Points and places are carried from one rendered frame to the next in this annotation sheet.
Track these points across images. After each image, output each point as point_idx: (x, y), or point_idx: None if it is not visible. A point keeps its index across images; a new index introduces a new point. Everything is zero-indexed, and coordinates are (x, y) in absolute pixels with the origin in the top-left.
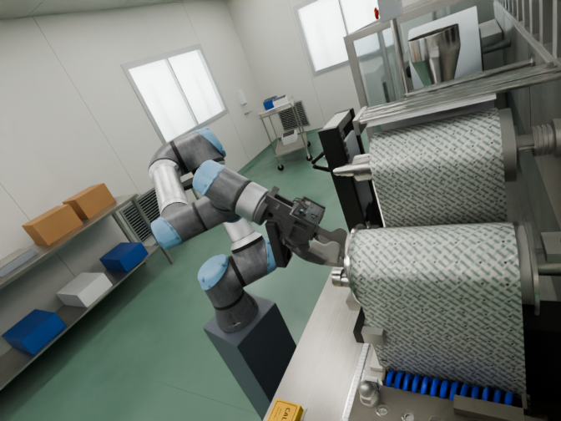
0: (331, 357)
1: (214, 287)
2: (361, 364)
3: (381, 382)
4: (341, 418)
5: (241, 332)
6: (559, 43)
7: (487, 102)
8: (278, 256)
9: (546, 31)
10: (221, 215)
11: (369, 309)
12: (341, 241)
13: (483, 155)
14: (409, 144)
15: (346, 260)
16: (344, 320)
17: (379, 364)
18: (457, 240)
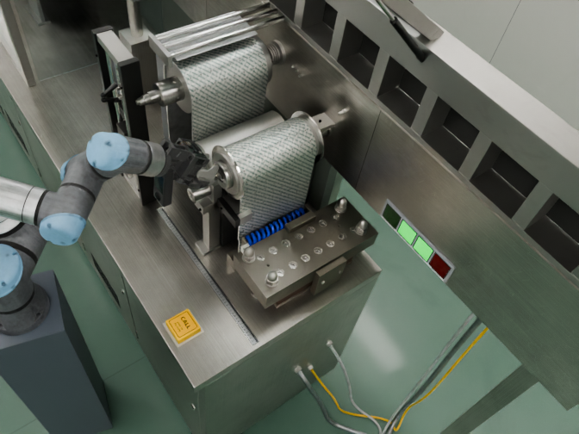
0: (168, 269)
1: (18, 285)
2: (195, 257)
3: (217, 257)
4: (215, 294)
5: (50, 317)
6: None
7: None
8: (168, 196)
9: None
10: (102, 183)
11: (245, 200)
12: None
13: (258, 74)
14: (214, 71)
15: (239, 173)
16: (147, 238)
17: (208, 248)
18: (287, 136)
